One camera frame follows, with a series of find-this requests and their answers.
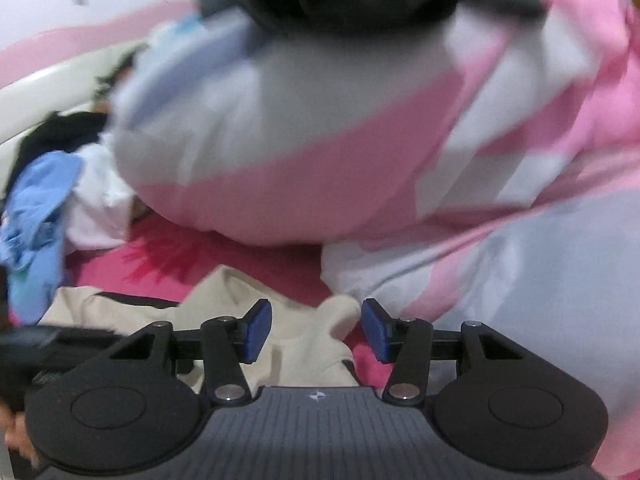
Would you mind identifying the white garment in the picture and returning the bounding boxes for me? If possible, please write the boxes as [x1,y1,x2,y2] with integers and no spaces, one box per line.
[65,132,137,252]

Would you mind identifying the pink white teal printed duvet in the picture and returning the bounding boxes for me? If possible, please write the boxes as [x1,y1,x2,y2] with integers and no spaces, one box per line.
[107,0,640,480]

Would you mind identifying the light blue garment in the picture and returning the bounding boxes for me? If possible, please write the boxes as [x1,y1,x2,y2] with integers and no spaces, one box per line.
[0,152,84,327]

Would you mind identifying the pink white padded headboard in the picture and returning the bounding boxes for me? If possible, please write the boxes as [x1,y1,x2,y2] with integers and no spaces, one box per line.
[0,0,202,147]

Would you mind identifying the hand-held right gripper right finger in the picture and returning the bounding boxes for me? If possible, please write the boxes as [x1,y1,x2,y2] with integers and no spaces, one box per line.
[361,297,526,407]

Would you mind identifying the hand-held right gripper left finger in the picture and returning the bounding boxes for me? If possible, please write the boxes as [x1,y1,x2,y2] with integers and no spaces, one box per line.
[107,298,273,407]

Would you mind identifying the pink floral blanket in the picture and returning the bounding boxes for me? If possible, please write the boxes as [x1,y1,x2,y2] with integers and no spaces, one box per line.
[65,210,397,387]

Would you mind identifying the black garment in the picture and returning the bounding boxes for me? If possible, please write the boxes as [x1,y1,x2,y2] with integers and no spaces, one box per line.
[5,112,109,197]

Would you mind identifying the beige zip hoodie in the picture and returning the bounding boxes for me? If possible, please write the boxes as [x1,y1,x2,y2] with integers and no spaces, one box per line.
[37,265,397,397]

